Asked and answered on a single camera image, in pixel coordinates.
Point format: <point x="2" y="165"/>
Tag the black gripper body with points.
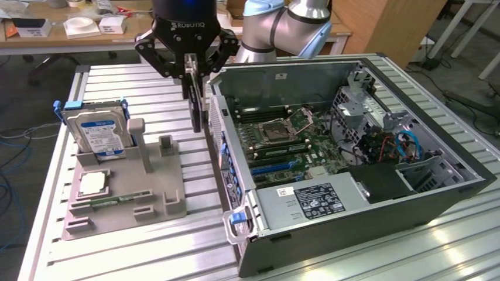
<point x="183" y="32"/>

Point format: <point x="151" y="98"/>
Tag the graphics card with silver bracket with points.
<point x="198" y="111"/>

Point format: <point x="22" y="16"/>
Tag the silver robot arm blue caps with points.
<point x="266" y="29"/>

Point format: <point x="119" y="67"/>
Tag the white paper stack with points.
<point x="229" y="20"/>

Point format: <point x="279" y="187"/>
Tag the small white labelled box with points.
<point x="113" y="25"/>

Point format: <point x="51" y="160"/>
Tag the brown cardboard box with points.
<point x="234" y="8"/>

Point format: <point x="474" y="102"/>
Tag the silver packet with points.
<point x="106" y="7"/>

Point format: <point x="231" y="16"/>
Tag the white square tray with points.
<point x="77" y="27"/>

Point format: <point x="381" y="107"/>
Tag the black RAM slot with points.
<point x="262" y="110"/>
<point x="263" y="118"/>

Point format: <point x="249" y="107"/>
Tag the wooden desk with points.
<point x="51" y="42"/>

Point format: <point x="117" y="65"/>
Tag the black chair base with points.
<point x="47" y="63"/>

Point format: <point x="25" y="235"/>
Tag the grey cup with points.
<point x="58" y="3"/>

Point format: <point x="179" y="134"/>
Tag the CPU socket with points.
<point x="275" y="130"/>

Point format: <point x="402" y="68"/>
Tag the white box black top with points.
<point x="31" y="29"/>

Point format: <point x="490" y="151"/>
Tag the open socket cover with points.
<point x="301" y="120"/>

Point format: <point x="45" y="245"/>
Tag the hard disk in blue caddy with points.
<point x="98" y="134"/>

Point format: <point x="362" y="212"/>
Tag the orange box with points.
<point x="11" y="31"/>

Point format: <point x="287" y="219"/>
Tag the installed RAM stick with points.
<point x="279" y="149"/>

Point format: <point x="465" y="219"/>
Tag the silver disk bay cage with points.
<point x="351" y="117"/>

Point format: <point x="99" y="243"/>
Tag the green motherboard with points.
<point x="321" y="152"/>

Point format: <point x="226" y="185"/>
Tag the blue expansion slot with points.
<point x="274" y="169"/>

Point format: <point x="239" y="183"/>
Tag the wooden cabinet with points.
<point x="399" y="35"/>

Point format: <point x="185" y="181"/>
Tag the grey parts rack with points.
<point x="129" y="187"/>

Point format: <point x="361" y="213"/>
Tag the silver CPU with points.
<point x="94" y="184"/>

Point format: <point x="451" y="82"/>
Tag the silver chipset heatsink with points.
<point x="321" y="172"/>

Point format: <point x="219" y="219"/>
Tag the white box red button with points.
<point x="426" y="49"/>

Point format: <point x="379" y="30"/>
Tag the green RAM stick on rack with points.
<point x="110" y="201"/>

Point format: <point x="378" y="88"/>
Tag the grey power supply unit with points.
<point x="274" y="210"/>

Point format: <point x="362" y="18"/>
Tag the blue case latch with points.
<point x="237" y="218"/>

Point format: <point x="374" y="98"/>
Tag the black floor stand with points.
<point x="473" y="102"/>

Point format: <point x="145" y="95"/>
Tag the open black PC case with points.
<point x="351" y="234"/>

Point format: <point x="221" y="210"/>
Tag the white table frame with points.
<point x="447" y="29"/>

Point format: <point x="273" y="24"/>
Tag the small disk bay bracket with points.
<point x="430" y="172"/>

